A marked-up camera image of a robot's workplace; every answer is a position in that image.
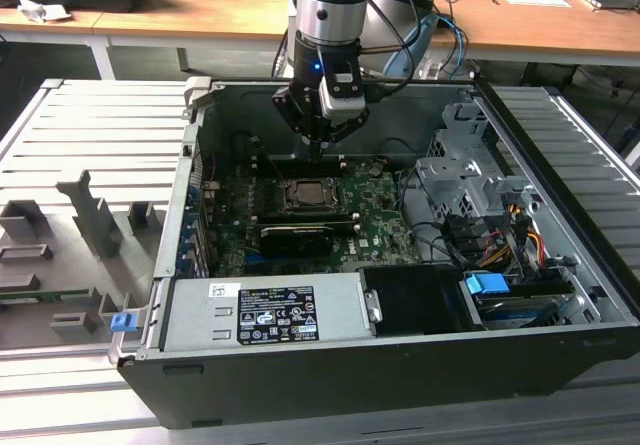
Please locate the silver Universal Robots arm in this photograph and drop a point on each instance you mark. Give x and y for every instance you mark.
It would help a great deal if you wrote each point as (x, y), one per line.
(330, 0)

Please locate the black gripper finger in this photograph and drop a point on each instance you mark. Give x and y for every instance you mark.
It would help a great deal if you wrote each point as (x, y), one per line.
(350, 124)
(300, 112)

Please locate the pale blue teach pendant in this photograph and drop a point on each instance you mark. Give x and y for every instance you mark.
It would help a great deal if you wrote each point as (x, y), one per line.
(425, 30)

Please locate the green RAM stick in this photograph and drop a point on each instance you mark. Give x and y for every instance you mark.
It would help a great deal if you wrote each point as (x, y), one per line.
(40, 296)

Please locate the CPU socket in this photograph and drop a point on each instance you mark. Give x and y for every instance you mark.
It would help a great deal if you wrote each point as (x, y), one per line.
(286, 210)

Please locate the wooden desk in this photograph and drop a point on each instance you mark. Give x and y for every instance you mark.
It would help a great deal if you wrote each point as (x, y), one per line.
(200, 15)

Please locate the hard disk in blue carrier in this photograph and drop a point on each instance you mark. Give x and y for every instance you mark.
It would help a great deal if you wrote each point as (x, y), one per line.
(485, 285)

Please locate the white paper sheet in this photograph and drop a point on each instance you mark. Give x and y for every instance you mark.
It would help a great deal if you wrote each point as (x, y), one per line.
(535, 1)

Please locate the grey parts rack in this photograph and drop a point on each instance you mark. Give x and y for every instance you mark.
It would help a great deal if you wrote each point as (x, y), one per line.
(135, 260)

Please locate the round coin cell battery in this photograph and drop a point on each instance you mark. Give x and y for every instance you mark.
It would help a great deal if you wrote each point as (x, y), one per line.
(376, 169)

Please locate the grey laptop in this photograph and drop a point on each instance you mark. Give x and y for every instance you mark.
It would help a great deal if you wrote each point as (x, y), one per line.
(610, 0)

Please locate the black plastic fan shroud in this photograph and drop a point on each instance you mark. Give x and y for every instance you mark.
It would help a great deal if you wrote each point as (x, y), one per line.
(415, 300)

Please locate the black graphics card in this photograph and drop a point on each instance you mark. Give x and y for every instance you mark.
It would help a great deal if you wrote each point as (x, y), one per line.
(295, 240)

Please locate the black open PC case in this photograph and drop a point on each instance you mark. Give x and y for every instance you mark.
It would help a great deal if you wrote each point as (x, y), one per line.
(300, 390)

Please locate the green motherboard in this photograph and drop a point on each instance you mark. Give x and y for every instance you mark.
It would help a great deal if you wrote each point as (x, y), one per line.
(380, 215)

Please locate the small blue case latch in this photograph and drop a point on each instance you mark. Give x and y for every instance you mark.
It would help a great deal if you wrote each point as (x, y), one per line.
(123, 323)

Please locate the grey power supply unit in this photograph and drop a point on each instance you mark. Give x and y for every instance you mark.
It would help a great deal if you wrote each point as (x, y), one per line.
(200, 315)

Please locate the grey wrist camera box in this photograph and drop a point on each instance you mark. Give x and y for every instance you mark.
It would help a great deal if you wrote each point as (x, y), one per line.
(342, 97)

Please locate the crumpled white paper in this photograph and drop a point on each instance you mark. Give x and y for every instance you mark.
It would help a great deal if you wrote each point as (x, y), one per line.
(37, 10)

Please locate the silver metal drive cage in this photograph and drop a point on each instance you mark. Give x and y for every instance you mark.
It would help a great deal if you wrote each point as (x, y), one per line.
(445, 185)

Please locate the black RAM slot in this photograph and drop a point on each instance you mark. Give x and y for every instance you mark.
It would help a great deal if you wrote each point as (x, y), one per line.
(305, 216)

